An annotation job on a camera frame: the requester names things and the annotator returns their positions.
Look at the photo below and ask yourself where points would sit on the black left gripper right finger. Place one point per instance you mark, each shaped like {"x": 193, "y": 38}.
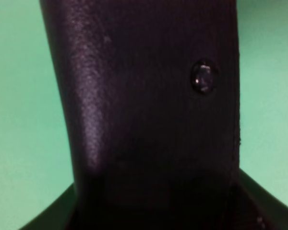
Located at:
{"x": 253, "y": 208}

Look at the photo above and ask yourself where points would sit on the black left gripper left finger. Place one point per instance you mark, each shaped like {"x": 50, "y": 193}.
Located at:
{"x": 60, "y": 215}

